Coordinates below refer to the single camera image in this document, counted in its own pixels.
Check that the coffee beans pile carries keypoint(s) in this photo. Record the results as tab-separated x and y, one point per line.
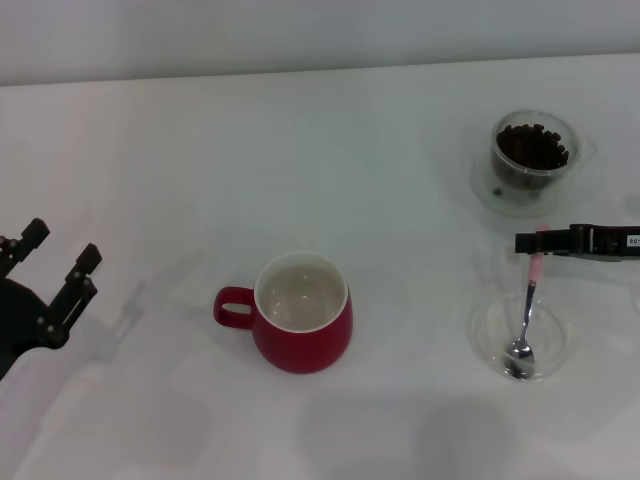
530	147

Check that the clear glass saucer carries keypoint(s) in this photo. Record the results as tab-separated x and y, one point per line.
515	205

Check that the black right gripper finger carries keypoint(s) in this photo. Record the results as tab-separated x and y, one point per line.
580	241
605	258

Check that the clear glass dish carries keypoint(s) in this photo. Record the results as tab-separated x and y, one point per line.
550	335

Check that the red ceramic mug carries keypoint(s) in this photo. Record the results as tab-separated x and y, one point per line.
300	350

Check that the clear glass cup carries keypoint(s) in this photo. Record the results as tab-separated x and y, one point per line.
575	150

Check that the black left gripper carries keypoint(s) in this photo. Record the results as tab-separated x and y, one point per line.
20	320

